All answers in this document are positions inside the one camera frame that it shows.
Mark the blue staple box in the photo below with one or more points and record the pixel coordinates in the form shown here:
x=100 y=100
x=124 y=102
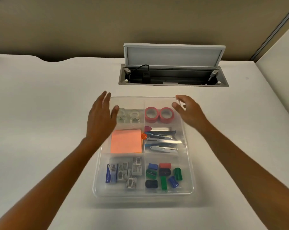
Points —
x=111 y=173

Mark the clear plastic organizer box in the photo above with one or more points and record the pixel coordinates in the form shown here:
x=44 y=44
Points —
x=99 y=165

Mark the red tape roll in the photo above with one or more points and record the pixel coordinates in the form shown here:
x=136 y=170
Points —
x=172 y=116
x=147 y=116

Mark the white desk side divider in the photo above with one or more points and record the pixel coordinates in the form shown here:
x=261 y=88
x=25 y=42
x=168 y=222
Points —
x=280 y=69

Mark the person's left hand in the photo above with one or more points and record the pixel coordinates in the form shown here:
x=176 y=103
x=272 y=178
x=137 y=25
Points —
x=100 y=122

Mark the person's left forearm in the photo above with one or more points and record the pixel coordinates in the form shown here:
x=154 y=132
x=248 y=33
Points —
x=51 y=186

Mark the person's right forearm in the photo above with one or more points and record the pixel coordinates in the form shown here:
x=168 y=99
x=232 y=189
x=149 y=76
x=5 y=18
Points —
x=254 y=179

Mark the pile of coloured pencil sharpeners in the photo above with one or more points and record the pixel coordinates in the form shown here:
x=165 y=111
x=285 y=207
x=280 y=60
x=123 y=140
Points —
x=163 y=176

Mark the light blue stapler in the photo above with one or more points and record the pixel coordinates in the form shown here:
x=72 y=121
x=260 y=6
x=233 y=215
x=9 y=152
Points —
x=162 y=149

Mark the orange sticky note pad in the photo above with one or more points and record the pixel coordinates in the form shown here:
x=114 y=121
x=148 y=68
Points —
x=126 y=141

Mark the grey aluminium partition post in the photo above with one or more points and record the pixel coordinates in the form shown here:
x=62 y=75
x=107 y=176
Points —
x=273 y=33

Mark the silver stapler with pink end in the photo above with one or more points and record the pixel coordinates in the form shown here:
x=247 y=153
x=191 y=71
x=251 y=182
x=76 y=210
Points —
x=158 y=129

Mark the clear plastic lid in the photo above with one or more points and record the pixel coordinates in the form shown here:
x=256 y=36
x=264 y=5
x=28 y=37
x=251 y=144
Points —
x=163 y=101

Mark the dark blue stapler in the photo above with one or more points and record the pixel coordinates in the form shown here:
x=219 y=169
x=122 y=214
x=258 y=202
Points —
x=158 y=135

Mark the beige partition panel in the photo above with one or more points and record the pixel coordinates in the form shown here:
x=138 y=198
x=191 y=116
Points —
x=63 y=26

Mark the person's right hand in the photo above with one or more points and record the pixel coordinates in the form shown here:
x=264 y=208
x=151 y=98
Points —
x=192 y=112

